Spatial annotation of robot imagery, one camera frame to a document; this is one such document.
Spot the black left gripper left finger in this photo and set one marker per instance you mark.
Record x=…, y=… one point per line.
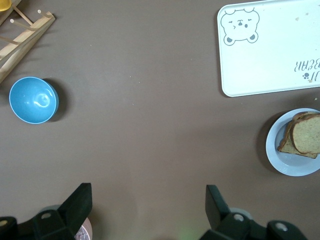
x=62, y=220

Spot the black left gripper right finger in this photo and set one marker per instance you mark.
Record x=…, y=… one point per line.
x=225, y=225

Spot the lavender round plate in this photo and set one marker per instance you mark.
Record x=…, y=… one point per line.
x=295, y=166

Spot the crusty bread slice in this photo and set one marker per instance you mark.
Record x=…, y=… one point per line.
x=286, y=146

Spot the clear ice cube pile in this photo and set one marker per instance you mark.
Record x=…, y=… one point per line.
x=81, y=235

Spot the pink bowl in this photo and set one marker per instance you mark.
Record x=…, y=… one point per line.
x=89, y=228

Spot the blue bowl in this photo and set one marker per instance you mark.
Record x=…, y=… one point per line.
x=32, y=100

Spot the cream bear print tray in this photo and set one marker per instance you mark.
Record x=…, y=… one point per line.
x=265, y=62

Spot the wooden peg rack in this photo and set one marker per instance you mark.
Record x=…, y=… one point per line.
x=27, y=37

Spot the yellow cup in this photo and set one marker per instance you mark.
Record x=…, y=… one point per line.
x=3, y=3

